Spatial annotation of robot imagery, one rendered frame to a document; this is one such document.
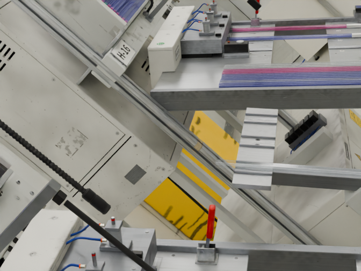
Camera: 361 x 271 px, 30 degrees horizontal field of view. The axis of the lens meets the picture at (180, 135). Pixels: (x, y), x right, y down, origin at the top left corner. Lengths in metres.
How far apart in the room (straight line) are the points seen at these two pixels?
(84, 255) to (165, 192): 3.17
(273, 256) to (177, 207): 3.14
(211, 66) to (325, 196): 0.52
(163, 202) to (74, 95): 2.41
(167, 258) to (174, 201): 3.11
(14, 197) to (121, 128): 0.81
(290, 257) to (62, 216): 0.40
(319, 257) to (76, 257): 0.41
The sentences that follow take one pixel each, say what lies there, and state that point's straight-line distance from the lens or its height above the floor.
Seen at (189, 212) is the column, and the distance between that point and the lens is 4.32.
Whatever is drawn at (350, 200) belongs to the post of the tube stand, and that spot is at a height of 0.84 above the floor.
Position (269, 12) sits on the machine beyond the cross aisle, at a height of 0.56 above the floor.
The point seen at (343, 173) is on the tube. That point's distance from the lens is 1.26.
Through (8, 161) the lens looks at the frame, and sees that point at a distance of 1.22.
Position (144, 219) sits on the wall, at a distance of 4.23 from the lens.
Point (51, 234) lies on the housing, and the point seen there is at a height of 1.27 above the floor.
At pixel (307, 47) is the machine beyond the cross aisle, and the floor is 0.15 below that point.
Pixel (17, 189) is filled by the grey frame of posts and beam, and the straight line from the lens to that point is 1.25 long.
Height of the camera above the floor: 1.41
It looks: 10 degrees down
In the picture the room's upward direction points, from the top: 49 degrees counter-clockwise
